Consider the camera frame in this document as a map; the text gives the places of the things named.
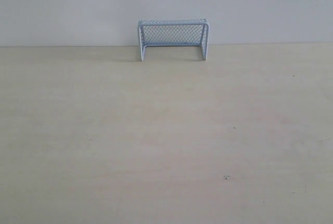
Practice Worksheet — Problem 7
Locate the white miniature soccer goal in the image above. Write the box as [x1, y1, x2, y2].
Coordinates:
[137, 19, 210, 61]

